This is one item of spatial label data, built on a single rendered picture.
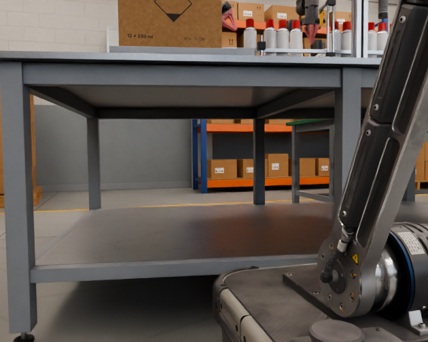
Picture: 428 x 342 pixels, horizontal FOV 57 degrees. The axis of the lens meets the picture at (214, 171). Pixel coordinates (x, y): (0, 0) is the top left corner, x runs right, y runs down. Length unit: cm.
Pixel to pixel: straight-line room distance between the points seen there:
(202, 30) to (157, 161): 470
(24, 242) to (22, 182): 17
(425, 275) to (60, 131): 544
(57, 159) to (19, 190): 463
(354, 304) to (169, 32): 87
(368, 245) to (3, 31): 584
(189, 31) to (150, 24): 11
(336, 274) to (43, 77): 92
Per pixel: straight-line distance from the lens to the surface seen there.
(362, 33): 167
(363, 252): 67
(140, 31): 121
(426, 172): 582
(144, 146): 583
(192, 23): 123
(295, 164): 352
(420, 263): 74
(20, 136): 123
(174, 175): 589
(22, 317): 132
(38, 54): 121
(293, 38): 172
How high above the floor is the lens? 56
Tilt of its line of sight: 3 degrees down
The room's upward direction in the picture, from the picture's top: 1 degrees counter-clockwise
